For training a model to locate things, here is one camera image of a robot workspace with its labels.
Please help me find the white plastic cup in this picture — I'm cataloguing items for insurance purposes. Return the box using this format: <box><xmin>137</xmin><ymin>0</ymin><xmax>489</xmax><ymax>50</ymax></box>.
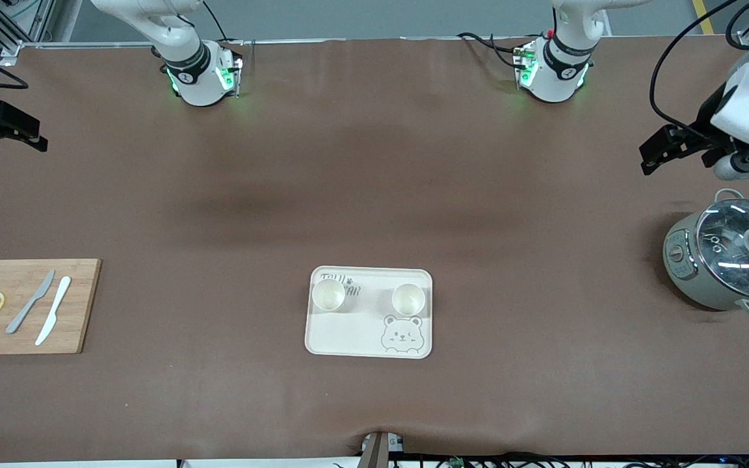
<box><xmin>391</xmin><ymin>283</ymin><xmax>427</xmax><ymax>317</ymax></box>
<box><xmin>311</xmin><ymin>278</ymin><xmax>347</xmax><ymax>313</ymax></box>

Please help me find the cream tray with bear print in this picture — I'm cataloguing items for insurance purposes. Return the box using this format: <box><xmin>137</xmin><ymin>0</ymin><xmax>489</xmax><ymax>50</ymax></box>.
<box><xmin>304</xmin><ymin>266</ymin><xmax>434</xmax><ymax>359</ymax></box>

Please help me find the glass pot lid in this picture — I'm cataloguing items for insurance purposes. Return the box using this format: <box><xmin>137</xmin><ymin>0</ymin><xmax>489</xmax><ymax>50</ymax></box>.
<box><xmin>695</xmin><ymin>198</ymin><xmax>749</xmax><ymax>290</ymax></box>

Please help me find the yellow floor tape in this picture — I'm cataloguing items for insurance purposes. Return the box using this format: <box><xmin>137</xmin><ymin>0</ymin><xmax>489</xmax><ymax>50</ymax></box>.
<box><xmin>692</xmin><ymin>0</ymin><xmax>717</xmax><ymax>36</ymax></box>

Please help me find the grey-green electric cooking pot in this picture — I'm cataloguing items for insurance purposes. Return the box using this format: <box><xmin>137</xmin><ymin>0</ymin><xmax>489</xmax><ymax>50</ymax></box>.
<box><xmin>663</xmin><ymin>188</ymin><xmax>749</xmax><ymax>318</ymax></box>

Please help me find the grey plastic knife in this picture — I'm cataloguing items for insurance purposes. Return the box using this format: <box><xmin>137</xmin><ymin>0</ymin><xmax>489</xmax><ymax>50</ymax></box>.
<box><xmin>5</xmin><ymin>270</ymin><xmax>56</xmax><ymax>335</ymax></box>

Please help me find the wooden cutting board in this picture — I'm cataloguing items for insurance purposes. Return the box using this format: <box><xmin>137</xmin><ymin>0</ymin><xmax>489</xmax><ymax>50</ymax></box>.
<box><xmin>0</xmin><ymin>259</ymin><xmax>101</xmax><ymax>356</ymax></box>

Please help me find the white plastic knife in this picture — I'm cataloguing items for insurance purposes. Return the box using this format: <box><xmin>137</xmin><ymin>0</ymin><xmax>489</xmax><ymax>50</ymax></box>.
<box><xmin>34</xmin><ymin>276</ymin><xmax>72</xmax><ymax>346</ymax></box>

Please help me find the brown table mat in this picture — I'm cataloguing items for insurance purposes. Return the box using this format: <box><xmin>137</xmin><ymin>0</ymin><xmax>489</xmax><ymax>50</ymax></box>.
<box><xmin>0</xmin><ymin>36</ymin><xmax>749</xmax><ymax>463</ymax></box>

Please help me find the black left arm base cable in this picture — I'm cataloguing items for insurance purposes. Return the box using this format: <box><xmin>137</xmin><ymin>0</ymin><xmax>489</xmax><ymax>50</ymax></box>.
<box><xmin>457</xmin><ymin>31</ymin><xmax>526</xmax><ymax>70</ymax></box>

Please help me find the black arm base cable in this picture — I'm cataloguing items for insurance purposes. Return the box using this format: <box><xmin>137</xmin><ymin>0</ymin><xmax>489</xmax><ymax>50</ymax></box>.
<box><xmin>457</xmin><ymin>31</ymin><xmax>526</xmax><ymax>70</ymax></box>
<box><xmin>202</xmin><ymin>0</ymin><xmax>230</xmax><ymax>44</ymax></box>

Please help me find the black right arm base cable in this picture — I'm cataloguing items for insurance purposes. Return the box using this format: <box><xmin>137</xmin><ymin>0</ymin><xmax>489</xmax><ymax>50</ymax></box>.
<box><xmin>202</xmin><ymin>0</ymin><xmax>230</xmax><ymax>44</ymax></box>

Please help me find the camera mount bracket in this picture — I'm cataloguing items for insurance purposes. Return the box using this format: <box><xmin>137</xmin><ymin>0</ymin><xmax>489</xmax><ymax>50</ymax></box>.
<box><xmin>360</xmin><ymin>430</ymin><xmax>406</xmax><ymax>468</ymax></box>

